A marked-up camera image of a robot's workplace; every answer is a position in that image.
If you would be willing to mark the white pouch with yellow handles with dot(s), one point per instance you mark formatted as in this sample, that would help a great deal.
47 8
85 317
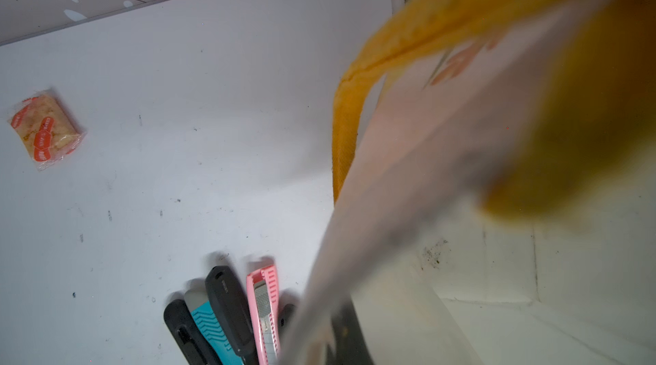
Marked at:
493 166

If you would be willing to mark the pink art knife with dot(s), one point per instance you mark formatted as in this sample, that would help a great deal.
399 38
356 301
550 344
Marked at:
263 297

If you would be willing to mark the teal art knife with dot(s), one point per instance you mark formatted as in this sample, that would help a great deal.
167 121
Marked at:
206 321

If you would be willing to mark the orange snack packet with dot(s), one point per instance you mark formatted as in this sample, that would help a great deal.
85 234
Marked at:
46 128

